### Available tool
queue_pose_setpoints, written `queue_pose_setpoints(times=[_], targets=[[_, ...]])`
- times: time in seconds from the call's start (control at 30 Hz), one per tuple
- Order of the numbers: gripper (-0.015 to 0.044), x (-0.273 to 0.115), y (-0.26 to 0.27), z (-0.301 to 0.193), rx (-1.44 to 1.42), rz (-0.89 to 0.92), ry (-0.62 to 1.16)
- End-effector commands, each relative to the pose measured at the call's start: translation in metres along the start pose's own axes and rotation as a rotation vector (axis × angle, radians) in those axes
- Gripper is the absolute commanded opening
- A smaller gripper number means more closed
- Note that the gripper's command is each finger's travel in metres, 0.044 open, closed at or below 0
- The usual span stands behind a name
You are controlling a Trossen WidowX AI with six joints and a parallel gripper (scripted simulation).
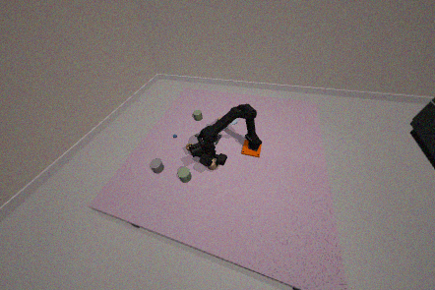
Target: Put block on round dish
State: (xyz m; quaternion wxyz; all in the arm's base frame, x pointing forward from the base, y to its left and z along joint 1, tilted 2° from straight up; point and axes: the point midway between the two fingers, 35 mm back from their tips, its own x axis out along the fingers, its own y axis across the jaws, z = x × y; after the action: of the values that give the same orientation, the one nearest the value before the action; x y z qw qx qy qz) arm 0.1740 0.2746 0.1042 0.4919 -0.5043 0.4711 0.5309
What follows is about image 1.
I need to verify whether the green cylinder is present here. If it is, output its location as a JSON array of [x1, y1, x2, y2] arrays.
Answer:
[[193, 110, 203, 121], [178, 167, 192, 183]]

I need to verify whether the grey cylinder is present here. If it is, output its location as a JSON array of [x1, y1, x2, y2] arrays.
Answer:
[[150, 159, 164, 174]]

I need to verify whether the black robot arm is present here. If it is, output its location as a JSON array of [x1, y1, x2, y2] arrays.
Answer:
[[189, 104, 262, 166]]

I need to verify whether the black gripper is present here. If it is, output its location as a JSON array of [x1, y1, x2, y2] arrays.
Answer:
[[196, 147, 227, 166]]

